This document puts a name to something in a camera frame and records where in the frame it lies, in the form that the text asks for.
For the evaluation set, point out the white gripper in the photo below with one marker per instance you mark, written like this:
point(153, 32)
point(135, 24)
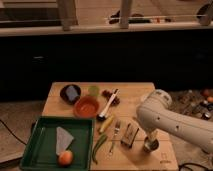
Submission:
point(152, 136)

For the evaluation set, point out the whiteboard eraser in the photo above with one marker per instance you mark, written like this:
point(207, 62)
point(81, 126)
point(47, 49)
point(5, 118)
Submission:
point(129, 135)

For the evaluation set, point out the red bowl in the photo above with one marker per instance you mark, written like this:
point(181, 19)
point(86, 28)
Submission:
point(86, 107)

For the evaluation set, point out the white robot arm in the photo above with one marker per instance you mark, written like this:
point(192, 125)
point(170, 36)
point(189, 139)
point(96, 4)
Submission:
point(154, 113)

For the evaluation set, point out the blue-grey sponge in bowl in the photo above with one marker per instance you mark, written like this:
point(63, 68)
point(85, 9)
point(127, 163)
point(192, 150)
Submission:
point(71, 93)

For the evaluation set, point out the dark bowl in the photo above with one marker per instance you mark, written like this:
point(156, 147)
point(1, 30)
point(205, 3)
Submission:
point(64, 96)

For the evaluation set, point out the dark metal cup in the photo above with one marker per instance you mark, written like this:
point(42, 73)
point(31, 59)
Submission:
point(150, 146)

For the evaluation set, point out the metal fork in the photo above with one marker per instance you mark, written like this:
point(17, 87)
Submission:
point(116, 131)

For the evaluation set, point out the yellow banana toy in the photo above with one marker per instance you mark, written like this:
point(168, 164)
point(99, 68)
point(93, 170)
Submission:
point(106, 124)

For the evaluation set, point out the dark red dried item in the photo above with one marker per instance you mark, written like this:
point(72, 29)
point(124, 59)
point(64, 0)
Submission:
point(107, 95)

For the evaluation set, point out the small green cup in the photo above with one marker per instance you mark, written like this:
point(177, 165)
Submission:
point(93, 90)

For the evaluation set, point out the grey cloth in tray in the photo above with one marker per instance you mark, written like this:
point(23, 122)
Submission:
point(63, 140)

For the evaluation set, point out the orange fruit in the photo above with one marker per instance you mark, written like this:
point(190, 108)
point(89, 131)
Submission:
point(65, 158)

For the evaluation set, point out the green plastic tray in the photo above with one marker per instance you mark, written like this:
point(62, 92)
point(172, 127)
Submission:
point(52, 135)

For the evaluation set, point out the white handled brush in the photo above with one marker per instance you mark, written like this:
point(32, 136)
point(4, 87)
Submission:
point(103, 114)

